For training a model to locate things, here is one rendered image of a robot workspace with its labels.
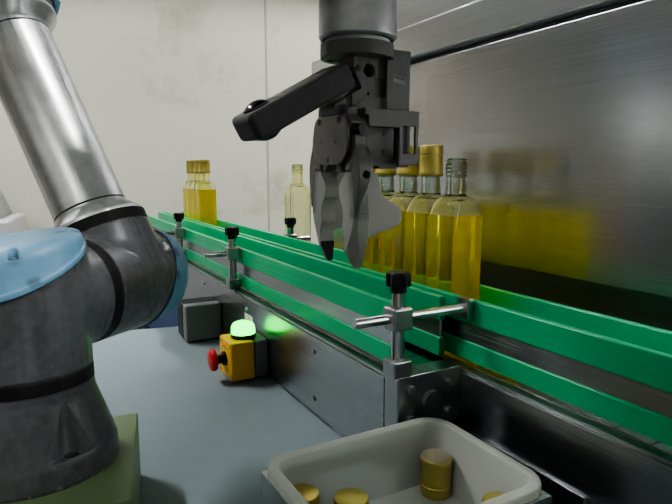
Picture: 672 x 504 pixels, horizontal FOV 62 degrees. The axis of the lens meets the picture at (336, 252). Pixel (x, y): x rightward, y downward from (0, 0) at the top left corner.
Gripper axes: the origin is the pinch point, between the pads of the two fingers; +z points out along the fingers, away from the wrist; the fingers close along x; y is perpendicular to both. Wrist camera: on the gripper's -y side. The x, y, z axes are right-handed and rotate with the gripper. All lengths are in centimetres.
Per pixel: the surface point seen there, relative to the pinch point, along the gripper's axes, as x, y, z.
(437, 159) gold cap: 16.0, 24.9, -9.7
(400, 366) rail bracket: 2.6, 10.0, 14.4
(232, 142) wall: 320, 93, -26
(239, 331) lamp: 45.1, 4.7, 20.6
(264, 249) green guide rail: 68, 18, 10
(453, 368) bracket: 3.0, 18.3, 16.1
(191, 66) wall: 324, 68, -73
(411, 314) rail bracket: 2.7, 11.4, 8.4
